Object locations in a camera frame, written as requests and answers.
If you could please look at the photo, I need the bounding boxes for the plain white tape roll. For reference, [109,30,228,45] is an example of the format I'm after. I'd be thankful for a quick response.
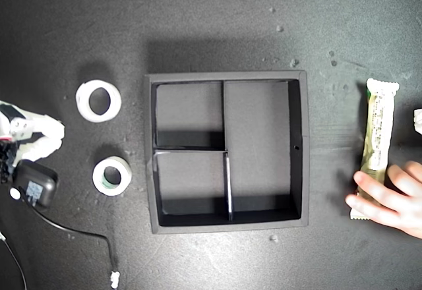
[75,79,122,123]

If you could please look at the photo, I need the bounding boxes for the snack bar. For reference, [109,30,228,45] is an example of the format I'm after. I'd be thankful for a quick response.
[349,78,401,221]

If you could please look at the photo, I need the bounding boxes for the white tape roll green core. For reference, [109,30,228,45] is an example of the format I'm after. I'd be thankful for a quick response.
[92,156,133,197]

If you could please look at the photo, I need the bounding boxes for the black tray with wells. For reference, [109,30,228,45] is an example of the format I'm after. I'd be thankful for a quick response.
[144,69,311,235]

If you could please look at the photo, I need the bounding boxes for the person's hand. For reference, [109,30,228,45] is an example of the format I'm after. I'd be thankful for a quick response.
[345,160,422,239]

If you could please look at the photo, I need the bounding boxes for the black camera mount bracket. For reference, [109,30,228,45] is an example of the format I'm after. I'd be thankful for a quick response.
[0,140,17,185]

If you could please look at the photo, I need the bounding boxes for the black camera box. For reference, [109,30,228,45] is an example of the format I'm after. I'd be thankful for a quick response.
[9,159,59,209]

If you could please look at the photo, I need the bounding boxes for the black camera cable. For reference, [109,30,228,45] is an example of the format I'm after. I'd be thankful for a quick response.
[31,200,118,276]

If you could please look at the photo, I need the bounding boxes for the thin black cable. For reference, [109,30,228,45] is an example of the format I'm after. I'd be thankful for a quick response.
[0,231,28,290]

